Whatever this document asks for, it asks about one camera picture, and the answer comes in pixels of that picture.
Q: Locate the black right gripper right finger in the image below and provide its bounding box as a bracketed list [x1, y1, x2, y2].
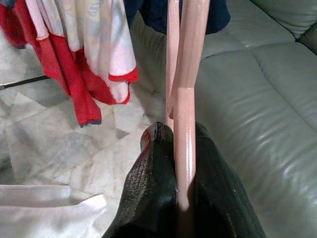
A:
[190, 122, 267, 238]

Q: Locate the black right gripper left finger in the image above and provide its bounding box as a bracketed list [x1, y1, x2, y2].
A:
[101, 121, 179, 238]

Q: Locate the pale pink plastic hanger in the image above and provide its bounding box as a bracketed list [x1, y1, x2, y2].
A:
[164, 0, 211, 211]

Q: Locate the white shirt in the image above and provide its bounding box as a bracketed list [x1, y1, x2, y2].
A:
[0, 184, 107, 238]

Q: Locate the grey-green leather sofa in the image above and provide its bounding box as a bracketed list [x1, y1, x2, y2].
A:
[128, 0, 317, 238]

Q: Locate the red and white garment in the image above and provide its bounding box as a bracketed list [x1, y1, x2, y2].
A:
[0, 0, 139, 128]

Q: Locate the black metal drying rack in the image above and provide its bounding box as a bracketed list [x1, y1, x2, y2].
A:
[0, 75, 52, 90]

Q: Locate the navy garment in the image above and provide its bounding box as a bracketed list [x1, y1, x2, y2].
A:
[123, 0, 231, 35]

